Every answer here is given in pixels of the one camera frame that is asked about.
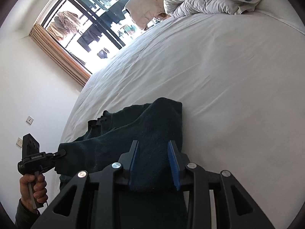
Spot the person's left hand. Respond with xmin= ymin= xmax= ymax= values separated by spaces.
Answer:
xmin=20 ymin=174 xmax=48 ymax=213

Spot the dark left sleeve forearm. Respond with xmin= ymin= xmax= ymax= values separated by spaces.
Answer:
xmin=15 ymin=199 xmax=41 ymax=229

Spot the black framed balcony window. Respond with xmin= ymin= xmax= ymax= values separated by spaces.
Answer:
xmin=41 ymin=0 xmax=165 ymax=73

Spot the beige curtain near side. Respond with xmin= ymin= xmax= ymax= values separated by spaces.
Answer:
xmin=29 ymin=23 xmax=91 ymax=86

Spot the white bed sheet mattress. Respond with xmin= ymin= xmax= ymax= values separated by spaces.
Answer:
xmin=62 ymin=0 xmax=304 ymax=228

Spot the dark green knit garment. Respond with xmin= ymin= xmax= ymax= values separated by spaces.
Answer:
xmin=55 ymin=98 xmax=187 ymax=228

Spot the white wall socket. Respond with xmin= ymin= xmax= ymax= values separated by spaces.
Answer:
xmin=26 ymin=116 xmax=34 ymax=125
xmin=16 ymin=138 xmax=23 ymax=147

